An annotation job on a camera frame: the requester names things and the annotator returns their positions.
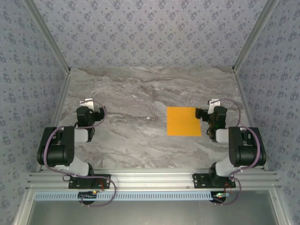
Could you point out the orange paper sheet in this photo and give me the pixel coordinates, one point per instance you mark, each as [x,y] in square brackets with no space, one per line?
[182,124]

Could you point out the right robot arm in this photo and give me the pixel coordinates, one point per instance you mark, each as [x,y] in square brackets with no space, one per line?
[246,150]

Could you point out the long aluminium mounting beam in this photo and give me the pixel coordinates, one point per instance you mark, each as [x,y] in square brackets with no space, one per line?
[152,180]

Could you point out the grey metal panel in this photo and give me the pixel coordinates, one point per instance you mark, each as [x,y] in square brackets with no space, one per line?
[152,213]

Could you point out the left aluminium panel bar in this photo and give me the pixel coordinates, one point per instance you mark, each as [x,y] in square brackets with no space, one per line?
[24,208]

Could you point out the aluminium panel bar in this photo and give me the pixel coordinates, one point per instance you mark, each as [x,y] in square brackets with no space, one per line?
[24,208]
[280,208]

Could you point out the right aluminium panel bar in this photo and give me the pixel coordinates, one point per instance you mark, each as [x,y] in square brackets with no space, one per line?
[280,208]

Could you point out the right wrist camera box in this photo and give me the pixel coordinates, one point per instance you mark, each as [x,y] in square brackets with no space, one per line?
[199,113]

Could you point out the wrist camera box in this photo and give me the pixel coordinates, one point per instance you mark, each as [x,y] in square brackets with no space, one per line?
[199,113]
[100,113]

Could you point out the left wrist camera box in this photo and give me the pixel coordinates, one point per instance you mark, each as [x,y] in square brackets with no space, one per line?
[100,113]

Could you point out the left aluminium table rail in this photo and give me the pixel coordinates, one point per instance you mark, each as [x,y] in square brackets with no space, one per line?
[56,117]

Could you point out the aluminium table rail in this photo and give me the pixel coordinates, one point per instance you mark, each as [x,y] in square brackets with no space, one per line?
[249,117]
[56,117]

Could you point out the right aluminium table rail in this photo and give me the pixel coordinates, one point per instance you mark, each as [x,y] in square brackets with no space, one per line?
[249,117]

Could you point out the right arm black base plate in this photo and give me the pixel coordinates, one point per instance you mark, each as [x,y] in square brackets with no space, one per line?
[199,181]

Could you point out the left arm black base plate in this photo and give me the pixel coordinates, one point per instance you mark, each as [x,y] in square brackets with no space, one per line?
[103,182]

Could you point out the right aluminium frame post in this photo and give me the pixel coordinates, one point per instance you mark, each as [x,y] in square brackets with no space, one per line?
[253,35]

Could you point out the aluminium frame post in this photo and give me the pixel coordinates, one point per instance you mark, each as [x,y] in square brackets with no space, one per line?
[49,35]
[253,35]

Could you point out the left aluminium frame post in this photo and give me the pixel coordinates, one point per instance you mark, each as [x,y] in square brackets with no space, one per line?
[49,35]

